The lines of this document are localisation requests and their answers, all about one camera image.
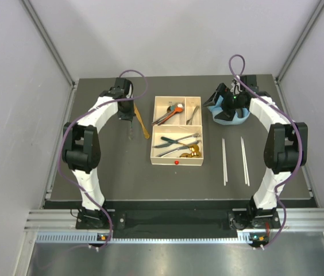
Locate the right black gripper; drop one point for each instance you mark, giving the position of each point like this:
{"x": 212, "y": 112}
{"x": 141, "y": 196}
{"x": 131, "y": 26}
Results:
{"x": 222, "y": 90}

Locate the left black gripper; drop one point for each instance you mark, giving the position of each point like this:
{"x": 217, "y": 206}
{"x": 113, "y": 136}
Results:
{"x": 130, "y": 114}

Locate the gold butter knife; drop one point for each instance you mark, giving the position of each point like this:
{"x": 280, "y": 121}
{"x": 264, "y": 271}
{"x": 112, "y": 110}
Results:
{"x": 139, "y": 118}

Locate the rose copper spoon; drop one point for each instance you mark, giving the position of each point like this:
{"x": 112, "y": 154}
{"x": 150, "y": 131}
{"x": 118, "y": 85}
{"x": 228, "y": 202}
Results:
{"x": 160, "y": 119}

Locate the orange silicone spoon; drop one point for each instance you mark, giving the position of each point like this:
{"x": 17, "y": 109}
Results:
{"x": 171, "y": 114}

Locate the cream divided utensil box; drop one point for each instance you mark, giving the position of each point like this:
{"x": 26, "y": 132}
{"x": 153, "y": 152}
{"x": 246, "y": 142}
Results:
{"x": 177, "y": 131}

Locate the plain gold spoon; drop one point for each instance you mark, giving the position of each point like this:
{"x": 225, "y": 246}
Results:
{"x": 195, "y": 151}

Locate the ornate gold spoon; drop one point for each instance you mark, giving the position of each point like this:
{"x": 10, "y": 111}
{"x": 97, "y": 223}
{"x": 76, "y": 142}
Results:
{"x": 189, "y": 155}

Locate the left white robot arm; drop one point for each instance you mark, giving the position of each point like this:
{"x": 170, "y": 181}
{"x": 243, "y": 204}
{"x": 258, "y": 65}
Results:
{"x": 82, "y": 153}

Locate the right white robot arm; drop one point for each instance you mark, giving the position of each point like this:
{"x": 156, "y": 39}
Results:
{"x": 285, "y": 149}

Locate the light blue headphones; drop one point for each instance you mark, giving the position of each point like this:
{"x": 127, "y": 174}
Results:
{"x": 225, "y": 116}

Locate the silver fork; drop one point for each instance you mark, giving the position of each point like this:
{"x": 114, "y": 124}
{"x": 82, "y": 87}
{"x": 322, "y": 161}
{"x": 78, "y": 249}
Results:
{"x": 189, "y": 121}

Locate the white chopstick inner right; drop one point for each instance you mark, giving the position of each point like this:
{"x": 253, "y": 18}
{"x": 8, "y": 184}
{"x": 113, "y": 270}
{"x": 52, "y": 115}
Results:
{"x": 244, "y": 161}

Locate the silver knife lower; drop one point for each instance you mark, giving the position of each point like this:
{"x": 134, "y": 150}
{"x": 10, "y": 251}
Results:
{"x": 184, "y": 147}

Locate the dark teal handled knife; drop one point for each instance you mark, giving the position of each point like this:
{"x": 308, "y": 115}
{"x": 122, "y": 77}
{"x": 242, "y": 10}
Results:
{"x": 167, "y": 142}

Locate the left aluminium frame post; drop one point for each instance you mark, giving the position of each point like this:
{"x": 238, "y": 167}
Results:
{"x": 38, "y": 24}

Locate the aluminium frame post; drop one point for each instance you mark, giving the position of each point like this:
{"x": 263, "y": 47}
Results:
{"x": 308, "y": 27}
{"x": 38, "y": 24}

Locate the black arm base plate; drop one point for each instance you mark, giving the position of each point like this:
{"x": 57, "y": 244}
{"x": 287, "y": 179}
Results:
{"x": 182, "y": 222}

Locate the right aluminium frame post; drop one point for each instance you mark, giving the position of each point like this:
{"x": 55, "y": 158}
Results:
{"x": 308, "y": 27}

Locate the aluminium front rail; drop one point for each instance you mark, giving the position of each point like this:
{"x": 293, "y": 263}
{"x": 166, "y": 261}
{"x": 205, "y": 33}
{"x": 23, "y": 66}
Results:
{"x": 298, "y": 220}

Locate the slotted cable duct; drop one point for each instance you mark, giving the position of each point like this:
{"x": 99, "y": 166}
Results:
{"x": 100, "y": 238}

